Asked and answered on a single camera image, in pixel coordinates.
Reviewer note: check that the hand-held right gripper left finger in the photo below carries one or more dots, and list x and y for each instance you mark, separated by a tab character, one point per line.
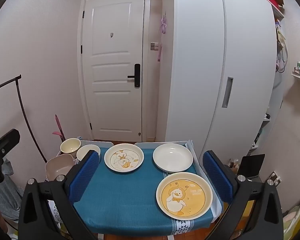
85	175

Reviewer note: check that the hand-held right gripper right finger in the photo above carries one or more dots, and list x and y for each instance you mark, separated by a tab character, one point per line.
216	177

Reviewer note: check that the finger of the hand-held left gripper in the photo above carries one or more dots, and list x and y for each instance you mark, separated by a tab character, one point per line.
7	140

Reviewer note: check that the white ceramic bowl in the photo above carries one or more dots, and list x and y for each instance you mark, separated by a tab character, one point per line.
86	150

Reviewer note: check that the pink square bowl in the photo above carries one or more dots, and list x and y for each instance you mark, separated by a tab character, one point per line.
57	166

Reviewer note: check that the white duck print plate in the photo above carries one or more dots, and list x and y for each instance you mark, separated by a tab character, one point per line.
115	152

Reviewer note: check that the grey cloth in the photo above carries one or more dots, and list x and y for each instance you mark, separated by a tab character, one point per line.
7	190

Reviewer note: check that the cream ceramic bowl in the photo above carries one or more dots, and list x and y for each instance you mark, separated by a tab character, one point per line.
70	146

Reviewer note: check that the yellow duck print plate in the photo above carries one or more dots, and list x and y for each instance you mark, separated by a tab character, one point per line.
185	195

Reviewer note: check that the black clothes rack pole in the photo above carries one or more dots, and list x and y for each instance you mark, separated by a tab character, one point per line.
19	92

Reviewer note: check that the plain white plate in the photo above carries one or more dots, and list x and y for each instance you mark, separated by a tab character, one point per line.
172	157

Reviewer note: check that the patterned white bag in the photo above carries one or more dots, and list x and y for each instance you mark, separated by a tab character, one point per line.
55	213

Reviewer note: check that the blue tablecloth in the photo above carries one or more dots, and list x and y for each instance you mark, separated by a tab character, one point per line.
130	197

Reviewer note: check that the pink mop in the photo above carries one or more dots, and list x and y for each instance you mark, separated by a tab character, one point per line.
57	123

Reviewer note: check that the yellow green cushion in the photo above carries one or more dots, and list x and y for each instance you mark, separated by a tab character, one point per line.
297	217

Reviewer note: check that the white panelled door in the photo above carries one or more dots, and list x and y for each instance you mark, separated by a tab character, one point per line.
110	80

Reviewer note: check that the white wardrobe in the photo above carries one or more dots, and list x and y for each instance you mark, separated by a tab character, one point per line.
197	80

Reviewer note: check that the pink hanging stick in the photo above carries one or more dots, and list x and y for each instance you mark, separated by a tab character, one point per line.
159	52

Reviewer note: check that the hanging bags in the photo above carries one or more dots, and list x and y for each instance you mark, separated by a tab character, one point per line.
281	40

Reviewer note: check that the pink bow decoration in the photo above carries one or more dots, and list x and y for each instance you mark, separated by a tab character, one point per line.
163	22

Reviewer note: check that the brown cardboard box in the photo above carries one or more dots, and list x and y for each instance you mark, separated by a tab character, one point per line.
280	1

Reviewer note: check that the wall socket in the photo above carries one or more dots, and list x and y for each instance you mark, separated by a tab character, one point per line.
275	178

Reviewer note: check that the grey light switch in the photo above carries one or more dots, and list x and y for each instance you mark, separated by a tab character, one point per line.
154	46

